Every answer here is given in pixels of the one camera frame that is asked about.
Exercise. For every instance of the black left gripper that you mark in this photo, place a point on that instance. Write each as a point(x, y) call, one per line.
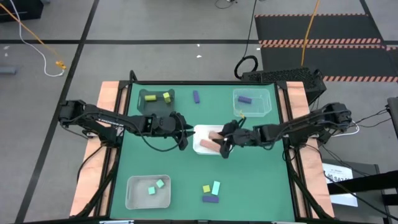
point(169, 126)

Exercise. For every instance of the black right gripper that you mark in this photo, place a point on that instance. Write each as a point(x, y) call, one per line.
point(242, 137)

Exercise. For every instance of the short orange block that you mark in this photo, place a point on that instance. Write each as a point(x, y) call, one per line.
point(214, 135)

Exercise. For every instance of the long orange block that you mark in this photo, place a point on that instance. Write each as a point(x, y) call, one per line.
point(209, 145)

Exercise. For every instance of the purple rectangular block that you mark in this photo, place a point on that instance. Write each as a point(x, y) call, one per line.
point(244, 99)
point(210, 199)
point(196, 96)

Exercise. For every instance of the yellow rectangular block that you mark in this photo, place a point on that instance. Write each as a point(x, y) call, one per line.
point(167, 97)

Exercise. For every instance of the teal cube block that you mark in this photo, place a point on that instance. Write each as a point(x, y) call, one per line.
point(160, 183)
point(151, 190)

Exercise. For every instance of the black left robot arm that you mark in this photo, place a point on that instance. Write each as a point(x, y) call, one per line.
point(102, 119)

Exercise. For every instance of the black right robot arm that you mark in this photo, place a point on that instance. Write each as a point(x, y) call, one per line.
point(298, 126)

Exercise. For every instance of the white plastic bin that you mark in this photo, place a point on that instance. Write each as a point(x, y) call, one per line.
point(200, 132)

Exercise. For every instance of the dark grey plastic bin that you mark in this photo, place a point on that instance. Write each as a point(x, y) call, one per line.
point(155, 107)

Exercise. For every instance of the clear plastic bin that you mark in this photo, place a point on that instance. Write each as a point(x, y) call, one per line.
point(264, 109)

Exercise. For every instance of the long teal block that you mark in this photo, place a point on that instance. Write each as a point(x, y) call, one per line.
point(215, 188)

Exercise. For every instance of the green table mat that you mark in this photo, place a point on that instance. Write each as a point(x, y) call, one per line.
point(255, 180)

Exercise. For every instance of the small yellow cube block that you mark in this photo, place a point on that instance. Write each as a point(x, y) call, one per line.
point(206, 188)

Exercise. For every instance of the light grey plastic bin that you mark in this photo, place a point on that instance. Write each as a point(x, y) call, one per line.
point(140, 199)

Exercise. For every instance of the white paper sheet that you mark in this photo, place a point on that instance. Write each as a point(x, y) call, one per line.
point(339, 174)

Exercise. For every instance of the black mat with striped edge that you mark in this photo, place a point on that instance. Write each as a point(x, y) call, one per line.
point(342, 60)
point(311, 28)

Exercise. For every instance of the grey side table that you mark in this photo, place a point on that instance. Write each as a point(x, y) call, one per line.
point(370, 205)

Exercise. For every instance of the black cabinet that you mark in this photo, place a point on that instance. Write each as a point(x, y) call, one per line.
point(18, 9)

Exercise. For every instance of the black table frame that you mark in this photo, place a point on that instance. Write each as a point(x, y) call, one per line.
point(205, 82)

